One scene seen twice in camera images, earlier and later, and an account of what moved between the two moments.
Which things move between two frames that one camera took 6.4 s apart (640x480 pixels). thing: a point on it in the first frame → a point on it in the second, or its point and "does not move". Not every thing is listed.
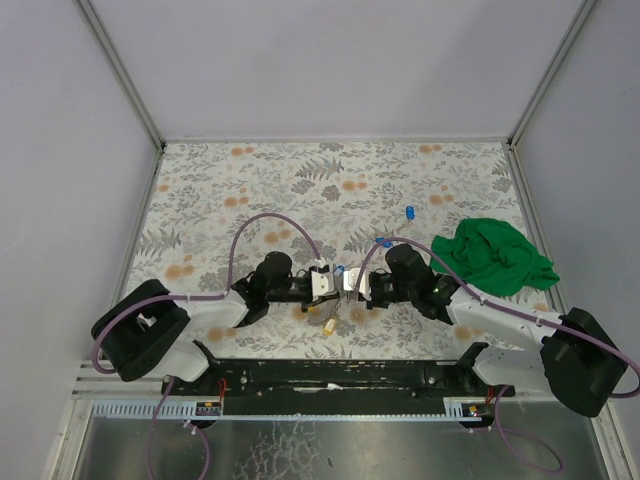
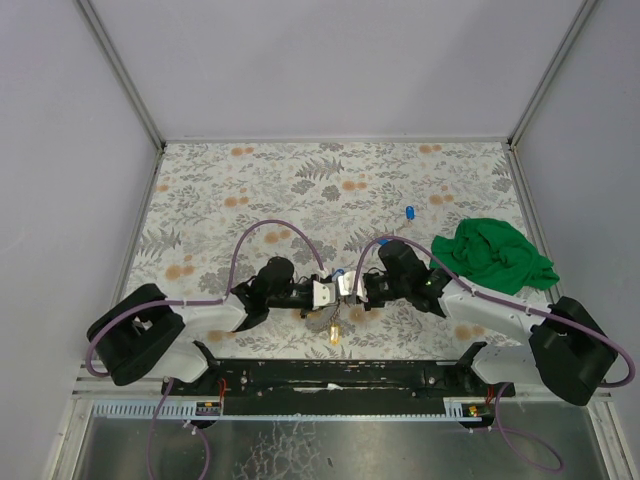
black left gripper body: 306,290 does not move
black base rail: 340,379 does not move
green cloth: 493,257 does not move
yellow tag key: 328,329 → 335,335
